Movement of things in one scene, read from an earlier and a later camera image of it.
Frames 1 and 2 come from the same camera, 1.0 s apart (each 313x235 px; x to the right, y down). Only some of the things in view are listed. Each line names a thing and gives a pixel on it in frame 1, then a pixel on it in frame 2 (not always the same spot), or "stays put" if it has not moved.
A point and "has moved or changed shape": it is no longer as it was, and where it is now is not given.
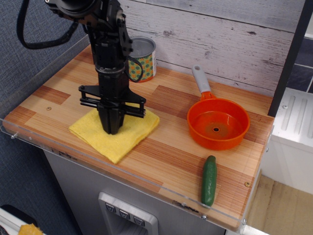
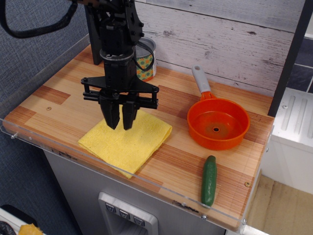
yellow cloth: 114,147 has moved or changed shape
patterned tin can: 145,50 stays put
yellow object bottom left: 30,229 stays put
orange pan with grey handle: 215,124 stays put
